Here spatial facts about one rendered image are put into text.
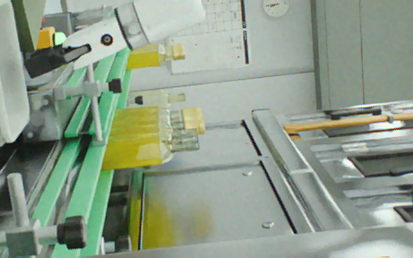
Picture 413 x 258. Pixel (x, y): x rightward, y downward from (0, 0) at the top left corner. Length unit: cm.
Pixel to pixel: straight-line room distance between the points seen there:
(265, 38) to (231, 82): 61
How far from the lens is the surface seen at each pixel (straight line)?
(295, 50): 741
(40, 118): 123
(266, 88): 743
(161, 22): 106
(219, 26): 723
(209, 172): 153
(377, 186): 147
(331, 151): 175
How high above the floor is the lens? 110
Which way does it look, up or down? 1 degrees down
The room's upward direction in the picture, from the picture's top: 84 degrees clockwise
